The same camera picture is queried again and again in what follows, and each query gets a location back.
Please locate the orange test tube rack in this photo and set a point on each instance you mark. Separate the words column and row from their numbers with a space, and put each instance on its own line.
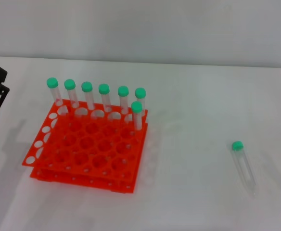
column 90, row 144

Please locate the green-capped clear test tube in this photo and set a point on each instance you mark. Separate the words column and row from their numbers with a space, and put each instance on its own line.
column 238, row 146
column 123, row 91
column 104, row 88
column 69, row 84
column 86, row 86
column 136, row 107
column 52, row 82
column 140, row 93

